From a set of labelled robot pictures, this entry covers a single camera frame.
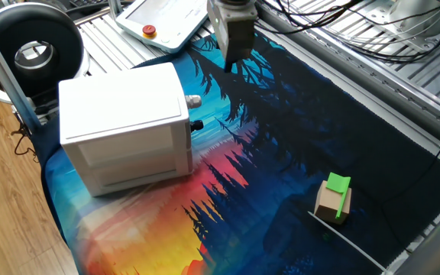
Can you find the green and tan block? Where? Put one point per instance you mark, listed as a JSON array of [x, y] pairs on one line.
[[327, 204]]

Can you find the grey Schunk gripper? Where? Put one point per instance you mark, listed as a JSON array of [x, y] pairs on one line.
[[239, 30]]

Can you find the grey aluminium rail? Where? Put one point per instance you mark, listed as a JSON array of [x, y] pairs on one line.
[[376, 82]]

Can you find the green plastic flag piece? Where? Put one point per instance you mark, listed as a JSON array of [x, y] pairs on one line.
[[337, 182]]

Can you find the black drawer knob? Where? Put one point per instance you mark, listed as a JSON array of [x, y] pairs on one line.
[[197, 125]]

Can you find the aluminium frame post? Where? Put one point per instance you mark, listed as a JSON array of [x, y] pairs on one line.
[[10, 80]]

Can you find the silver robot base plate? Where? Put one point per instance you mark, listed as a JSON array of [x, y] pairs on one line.
[[382, 17]]

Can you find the white robot teach pendant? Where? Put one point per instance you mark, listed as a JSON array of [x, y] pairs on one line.
[[174, 19]]

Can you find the thin white strip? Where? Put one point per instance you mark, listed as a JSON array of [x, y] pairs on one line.
[[346, 242]]

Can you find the forest sunset print cloth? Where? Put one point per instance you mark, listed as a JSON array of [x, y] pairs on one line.
[[281, 133]]

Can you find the white plastic drawer cabinet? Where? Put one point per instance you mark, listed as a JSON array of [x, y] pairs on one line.
[[120, 110]]

